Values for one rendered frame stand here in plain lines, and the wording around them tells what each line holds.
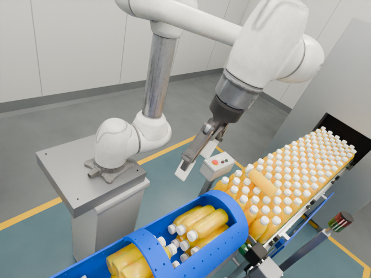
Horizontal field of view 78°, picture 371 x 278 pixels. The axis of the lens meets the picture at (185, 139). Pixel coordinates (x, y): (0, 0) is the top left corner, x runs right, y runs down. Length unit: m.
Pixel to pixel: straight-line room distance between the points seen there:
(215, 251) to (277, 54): 0.74
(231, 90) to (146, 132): 0.71
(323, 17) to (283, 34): 4.79
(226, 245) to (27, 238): 1.70
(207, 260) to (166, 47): 0.83
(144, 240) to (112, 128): 0.48
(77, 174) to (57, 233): 1.13
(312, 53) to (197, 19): 0.30
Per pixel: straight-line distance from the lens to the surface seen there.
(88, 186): 1.17
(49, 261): 2.19
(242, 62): 0.46
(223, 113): 0.50
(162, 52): 0.99
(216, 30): 0.68
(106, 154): 1.10
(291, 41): 0.46
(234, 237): 1.04
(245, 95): 0.48
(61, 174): 1.22
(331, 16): 5.21
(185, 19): 0.69
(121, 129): 1.05
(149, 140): 1.14
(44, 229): 2.32
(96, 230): 1.37
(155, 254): 0.84
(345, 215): 1.40
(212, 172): 1.38
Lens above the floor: 1.99
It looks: 37 degrees down
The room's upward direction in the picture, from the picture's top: 20 degrees clockwise
